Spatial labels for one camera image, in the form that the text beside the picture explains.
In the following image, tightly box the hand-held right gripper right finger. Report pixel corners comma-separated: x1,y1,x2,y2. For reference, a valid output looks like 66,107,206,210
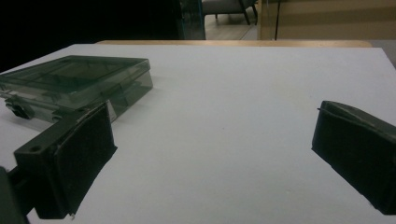
311,100,396,217

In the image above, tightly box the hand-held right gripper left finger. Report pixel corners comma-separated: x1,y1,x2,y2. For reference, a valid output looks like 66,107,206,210
13,101,119,220

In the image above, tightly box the clear grey plastic organizer box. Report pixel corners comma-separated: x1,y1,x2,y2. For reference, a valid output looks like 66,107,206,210
0,55,154,124

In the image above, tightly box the light wooden shelf unit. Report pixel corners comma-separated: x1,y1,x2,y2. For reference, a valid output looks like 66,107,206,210
258,0,396,41

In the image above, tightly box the white table board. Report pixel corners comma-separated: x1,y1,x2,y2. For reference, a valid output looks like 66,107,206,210
0,43,396,224

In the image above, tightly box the black cabinet with glass side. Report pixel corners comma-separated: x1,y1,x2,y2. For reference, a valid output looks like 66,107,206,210
148,0,206,40

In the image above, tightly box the grey chair with dark legs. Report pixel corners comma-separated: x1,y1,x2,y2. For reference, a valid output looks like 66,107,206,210
202,0,260,26

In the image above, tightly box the black hanging cable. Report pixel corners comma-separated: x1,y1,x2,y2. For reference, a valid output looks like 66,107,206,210
274,0,282,41

